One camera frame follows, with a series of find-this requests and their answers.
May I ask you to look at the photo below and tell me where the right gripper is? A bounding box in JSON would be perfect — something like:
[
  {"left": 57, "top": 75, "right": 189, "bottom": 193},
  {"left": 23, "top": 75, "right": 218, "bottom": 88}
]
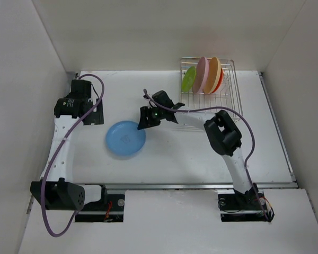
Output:
[{"left": 138, "top": 105, "right": 165, "bottom": 129}]

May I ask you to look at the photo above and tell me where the blue plate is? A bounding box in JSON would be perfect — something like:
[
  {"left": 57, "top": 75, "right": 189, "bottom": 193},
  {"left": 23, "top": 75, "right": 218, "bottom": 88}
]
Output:
[{"left": 105, "top": 121, "right": 146, "bottom": 157}]

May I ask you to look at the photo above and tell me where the red-orange plate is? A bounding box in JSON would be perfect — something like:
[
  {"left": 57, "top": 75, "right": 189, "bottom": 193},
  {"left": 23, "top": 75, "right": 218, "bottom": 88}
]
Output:
[{"left": 212, "top": 68, "right": 224, "bottom": 94}]

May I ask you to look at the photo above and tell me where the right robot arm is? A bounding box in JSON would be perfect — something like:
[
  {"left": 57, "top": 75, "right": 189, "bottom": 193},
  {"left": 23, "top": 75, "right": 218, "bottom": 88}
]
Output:
[{"left": 138, "top": 89, "right": 263, "bottom": 209}]

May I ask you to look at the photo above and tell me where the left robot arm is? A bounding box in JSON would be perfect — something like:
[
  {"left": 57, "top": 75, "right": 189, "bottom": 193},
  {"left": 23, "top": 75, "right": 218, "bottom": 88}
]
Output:
[{"left": 30, "top": 79, "right": 108, "bottom": 211}]

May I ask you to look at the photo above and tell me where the green plate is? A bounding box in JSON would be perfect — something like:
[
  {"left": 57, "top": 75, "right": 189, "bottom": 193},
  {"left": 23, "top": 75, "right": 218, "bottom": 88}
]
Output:
[{"left": 181, "top": 66, "right": 197, "bottom": 93}]

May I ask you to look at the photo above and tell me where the pink plate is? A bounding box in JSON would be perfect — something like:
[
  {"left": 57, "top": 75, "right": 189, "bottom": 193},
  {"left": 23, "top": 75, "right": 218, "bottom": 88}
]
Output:
[{"left": 192, "top": 57, "right": 209, "bottom": 94}]

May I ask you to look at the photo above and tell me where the yellow-orange plate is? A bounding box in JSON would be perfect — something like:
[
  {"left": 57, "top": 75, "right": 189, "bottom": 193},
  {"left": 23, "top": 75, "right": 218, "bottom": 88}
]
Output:
[{"left": 203, "top": 57, "right": 221, "bottom": 94}]

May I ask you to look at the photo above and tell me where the metal wire dish rack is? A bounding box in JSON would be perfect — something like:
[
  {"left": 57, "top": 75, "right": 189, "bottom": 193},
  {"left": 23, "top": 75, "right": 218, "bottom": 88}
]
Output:
[{"left": 180, "top": 58, "right": 243, "bottom": 116}]

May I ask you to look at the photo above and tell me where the aluminium rail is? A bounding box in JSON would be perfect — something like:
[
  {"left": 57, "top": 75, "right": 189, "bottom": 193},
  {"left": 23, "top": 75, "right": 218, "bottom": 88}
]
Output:
[{"left": 26, "top": 182, "right": 299, "bottom": 212}]

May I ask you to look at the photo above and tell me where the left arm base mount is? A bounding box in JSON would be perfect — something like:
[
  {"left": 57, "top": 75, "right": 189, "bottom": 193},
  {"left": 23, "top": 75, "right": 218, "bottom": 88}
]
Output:
[{"left": 75, "top": 187, "right": 126, "bottom": 223}]

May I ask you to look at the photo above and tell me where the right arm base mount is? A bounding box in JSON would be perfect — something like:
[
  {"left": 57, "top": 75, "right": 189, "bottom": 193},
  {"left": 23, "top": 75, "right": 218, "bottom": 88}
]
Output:
[{"left": 217, "top": 193, "right": 275, "bottom": 222}]

